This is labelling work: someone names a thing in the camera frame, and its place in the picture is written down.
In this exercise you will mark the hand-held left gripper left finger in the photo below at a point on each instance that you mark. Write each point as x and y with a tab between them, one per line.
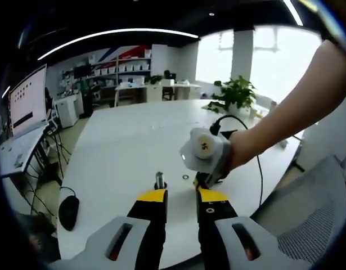
150	225

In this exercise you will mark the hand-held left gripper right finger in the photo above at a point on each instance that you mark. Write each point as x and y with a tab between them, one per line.
217	222

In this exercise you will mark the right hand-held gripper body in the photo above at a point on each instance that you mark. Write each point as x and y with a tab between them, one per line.
209	157

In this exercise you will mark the small steel washer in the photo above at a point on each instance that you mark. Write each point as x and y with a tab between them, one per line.
183	177

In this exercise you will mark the thick threaded stud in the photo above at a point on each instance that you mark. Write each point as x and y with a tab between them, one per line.
159	178

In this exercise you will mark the white plant pot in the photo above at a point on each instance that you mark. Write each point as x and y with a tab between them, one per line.
234	109

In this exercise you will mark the large green potted plant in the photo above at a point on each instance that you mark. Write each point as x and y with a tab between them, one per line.
237	92

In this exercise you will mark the black computer mouse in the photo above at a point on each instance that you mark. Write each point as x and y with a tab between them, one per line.
69	209

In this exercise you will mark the long white work desk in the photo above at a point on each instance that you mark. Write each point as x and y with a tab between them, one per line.
158	87

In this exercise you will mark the grey mesh office chair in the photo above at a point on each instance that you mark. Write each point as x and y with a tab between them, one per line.
310	216

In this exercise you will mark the small green potted plant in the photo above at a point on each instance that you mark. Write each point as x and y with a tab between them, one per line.
156	79

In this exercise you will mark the storage shelf with white bins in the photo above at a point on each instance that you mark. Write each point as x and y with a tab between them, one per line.
119	67

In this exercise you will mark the white cabinet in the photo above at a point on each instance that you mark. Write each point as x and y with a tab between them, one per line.
67	109

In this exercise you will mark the white office desk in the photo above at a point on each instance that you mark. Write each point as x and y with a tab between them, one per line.
20	152

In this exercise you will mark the ceiling light strip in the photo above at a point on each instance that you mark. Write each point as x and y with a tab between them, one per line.
293	12
119	33

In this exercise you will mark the small black monitor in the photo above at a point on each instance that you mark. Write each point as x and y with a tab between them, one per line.
82	70

